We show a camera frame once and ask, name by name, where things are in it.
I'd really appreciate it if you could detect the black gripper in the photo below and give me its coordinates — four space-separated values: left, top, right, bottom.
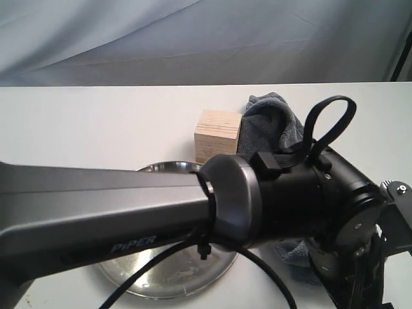
307 205 412 309

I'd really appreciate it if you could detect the grey-blue fleece towel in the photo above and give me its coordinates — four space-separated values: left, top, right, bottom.
237 92 321 286

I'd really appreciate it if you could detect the light wooden cube block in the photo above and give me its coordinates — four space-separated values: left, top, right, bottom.
194 109 242 164

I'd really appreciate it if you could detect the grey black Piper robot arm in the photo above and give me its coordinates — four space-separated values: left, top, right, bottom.
1 149 411 308

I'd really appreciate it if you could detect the round stainless steel plate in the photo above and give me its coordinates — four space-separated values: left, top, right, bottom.
96 160 241 297

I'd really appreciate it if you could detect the black stand pole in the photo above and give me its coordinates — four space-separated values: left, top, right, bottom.
388 16 411 82

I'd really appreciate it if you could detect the blue-grey backdrop curtain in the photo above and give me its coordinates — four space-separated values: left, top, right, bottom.
1 1 411 86

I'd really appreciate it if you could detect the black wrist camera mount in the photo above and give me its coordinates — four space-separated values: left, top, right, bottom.
380 180 411 206

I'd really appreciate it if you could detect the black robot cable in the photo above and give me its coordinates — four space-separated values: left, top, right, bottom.
96 95 358 309

